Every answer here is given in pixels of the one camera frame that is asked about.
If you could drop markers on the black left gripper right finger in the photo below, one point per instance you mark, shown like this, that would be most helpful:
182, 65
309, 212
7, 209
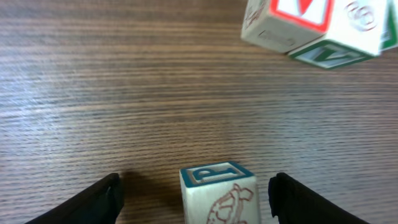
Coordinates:
294, 203

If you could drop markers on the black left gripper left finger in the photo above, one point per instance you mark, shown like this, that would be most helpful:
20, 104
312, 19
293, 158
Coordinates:
100, 203

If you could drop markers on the blue P letter block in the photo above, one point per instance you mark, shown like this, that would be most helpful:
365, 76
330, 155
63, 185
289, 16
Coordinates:
220, 193

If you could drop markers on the red V block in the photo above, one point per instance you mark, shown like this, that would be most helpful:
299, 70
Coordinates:
284, 25

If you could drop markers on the green V block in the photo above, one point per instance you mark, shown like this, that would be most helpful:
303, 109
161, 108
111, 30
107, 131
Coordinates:
354, 35

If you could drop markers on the plain block with drawing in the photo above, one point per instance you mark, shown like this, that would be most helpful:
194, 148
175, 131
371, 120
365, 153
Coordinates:
389, 37

